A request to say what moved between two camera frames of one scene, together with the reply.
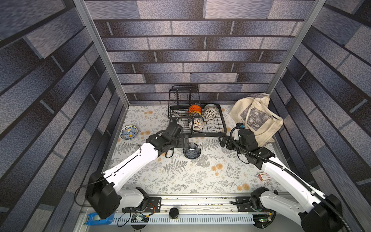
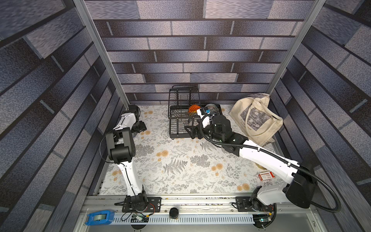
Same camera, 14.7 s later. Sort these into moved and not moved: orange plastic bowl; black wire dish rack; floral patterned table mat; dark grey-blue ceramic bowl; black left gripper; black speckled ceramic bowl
Moved: black left gripper; dark grey-blue ceramic bowl
Not moved: black wire dish rack; orange plastic bowl; floral patterned table mat; black speckled ceramic bowl
